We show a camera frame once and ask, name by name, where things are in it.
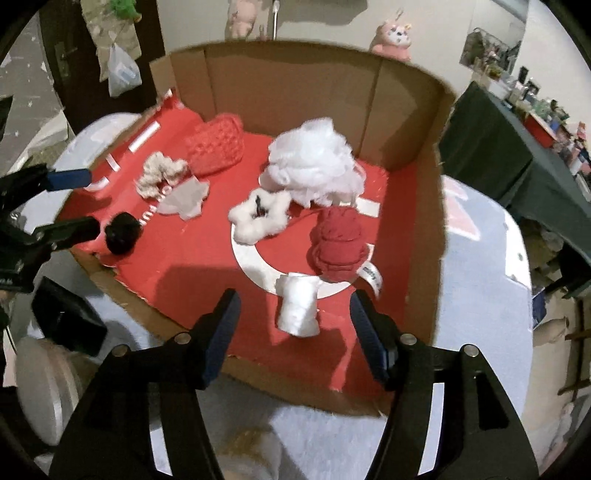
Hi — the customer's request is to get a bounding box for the cluster of figurines and bottles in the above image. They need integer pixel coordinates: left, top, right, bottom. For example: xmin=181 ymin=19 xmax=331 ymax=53
xmin=459 ymin=28 xmax=591 ymax=185

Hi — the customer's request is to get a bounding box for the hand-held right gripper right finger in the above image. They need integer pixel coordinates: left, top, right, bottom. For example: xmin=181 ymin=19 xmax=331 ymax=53
xmin=349 ymin=291 xmax=541 ymax=480

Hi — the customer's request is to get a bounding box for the dark brown door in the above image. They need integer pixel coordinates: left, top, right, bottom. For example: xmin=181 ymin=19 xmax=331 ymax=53
xmin=39 ymin=0 xmax=164 ymax=134

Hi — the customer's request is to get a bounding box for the pale pink plush toy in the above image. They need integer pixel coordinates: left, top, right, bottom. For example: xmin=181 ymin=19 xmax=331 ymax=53
xmin=225 ymin=0 xmax=256 ymax=38

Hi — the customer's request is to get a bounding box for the black box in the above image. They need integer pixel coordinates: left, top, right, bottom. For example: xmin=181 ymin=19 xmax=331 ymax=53
xmin=31 ymin=276 xmax=108 ymax=357

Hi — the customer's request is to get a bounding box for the white fluffy scrunchie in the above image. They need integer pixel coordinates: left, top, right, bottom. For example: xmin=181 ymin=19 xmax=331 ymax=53
xmin=228 ymin=190 xmax=293 ymax=243

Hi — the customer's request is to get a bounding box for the table with green cloth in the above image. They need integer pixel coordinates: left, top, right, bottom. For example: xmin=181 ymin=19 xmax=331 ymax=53
xmin=438 ymin=80 xmax=591 ymax=241

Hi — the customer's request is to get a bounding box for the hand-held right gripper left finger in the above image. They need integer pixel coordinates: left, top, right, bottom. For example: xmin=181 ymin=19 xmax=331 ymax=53
xmin=48 ymin=288 xmax=242 ymax=480

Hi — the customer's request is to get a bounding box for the white plastic bag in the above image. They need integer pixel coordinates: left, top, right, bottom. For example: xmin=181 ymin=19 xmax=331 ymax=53
xmin=107 ymin=44 xmax=143 ymax=97

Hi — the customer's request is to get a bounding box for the red quilted pouch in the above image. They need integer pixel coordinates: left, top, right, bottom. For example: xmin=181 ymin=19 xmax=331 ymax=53
xmin=185 ymin=113 xmax=245 ymax=175

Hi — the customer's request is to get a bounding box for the white sock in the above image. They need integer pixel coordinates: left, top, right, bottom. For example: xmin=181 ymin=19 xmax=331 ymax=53
xmin=276 ymin=272 xmax=320 ymax=337

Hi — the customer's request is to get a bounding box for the black pom-pom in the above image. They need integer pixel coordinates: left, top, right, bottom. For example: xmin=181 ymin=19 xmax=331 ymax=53
xmin=104 ymin=211 xmax=141 ymax=256

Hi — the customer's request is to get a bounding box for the camouflage cloth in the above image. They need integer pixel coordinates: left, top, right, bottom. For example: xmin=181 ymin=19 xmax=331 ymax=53
xmin=81 ymin=0 xmax=141 ymax=84

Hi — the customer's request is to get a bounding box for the red plush toy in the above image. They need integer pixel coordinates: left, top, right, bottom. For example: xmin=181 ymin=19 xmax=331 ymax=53
xmin=308 ymin=207 xmax=384 ymax=298

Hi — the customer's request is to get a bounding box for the white mesh bath pouf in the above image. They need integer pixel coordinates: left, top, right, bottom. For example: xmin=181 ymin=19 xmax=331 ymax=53
xmin=259 ymin=117 xmax=365 ymax=208

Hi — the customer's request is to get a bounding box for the red pot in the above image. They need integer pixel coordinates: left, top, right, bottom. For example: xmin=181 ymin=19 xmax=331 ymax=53
xmin=526 ymin=113 xmax=555 ymax=144

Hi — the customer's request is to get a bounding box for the cardboard box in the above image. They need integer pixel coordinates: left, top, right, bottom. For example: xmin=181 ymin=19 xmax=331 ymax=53
xmin=55 ymin=39 xmax=458 ymax=418

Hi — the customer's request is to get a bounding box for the beige scrunchie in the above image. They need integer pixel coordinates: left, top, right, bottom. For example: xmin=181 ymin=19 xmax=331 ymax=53
xmin=135 ymin=152 xmax=189 ymax=199

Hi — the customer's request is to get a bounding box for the grey cloth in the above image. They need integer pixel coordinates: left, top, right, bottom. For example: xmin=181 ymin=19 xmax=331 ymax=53
xmin=158 ymin=178 xmax=211 ymax=221

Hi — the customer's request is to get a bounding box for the green plush toy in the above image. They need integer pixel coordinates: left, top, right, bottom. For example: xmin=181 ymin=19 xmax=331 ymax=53
xmin=108 ymin=0 xmax=141 ymax=21

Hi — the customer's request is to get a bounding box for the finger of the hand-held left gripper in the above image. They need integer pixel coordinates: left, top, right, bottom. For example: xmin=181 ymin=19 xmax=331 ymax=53
xmin=0 ymin=166 xmax=93 ymax=213
xmin=30 ymin=216 xmax=100 ymax=252

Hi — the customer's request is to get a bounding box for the wooden rack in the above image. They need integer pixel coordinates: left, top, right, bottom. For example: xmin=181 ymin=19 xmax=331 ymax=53
xmin=556 ymin=295 xmax=591 ymax=398

